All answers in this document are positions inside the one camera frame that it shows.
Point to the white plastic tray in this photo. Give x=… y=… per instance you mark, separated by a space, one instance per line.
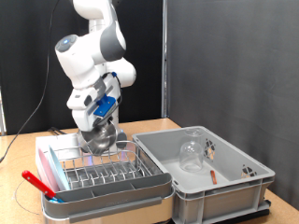
x=49 y=143

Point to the pink plate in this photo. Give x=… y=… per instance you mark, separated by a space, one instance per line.
x=44 y=169

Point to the black backdrop curtain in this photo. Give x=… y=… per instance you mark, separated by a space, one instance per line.
x=25 y=46

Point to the brown wooden spoon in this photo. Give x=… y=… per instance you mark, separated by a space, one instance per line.
x=213 y=177

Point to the dark grey backdrop curtain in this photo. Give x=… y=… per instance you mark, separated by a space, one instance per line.
x=243 y=62

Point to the blue utensil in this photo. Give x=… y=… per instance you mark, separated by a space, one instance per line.
x=56 y=199

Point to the light blue plate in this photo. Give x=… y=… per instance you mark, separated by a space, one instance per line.
x=59 y=171

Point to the metal background pole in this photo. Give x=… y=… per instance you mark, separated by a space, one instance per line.
x=164 y=62

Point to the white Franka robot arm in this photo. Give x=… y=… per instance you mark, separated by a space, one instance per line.
x=84 y=53

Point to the grey plastic crate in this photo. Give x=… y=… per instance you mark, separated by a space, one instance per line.
x=218 y=199

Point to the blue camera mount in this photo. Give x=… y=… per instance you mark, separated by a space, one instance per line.
x=104 y=107

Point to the grey rubber rack knob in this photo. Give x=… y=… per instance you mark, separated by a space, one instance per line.
x=122 y=141

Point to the white dish drying rack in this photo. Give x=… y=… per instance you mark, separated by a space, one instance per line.
x=109 y=199

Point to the metal frame strip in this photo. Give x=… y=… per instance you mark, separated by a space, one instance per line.
x=2 y=118

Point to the stainless steel pot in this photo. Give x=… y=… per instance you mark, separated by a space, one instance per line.
x=98 y=140

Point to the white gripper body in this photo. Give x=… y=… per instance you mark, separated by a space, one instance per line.
x=84 y=119

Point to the clear wine glass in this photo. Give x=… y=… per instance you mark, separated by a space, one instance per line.
x=190 y=155

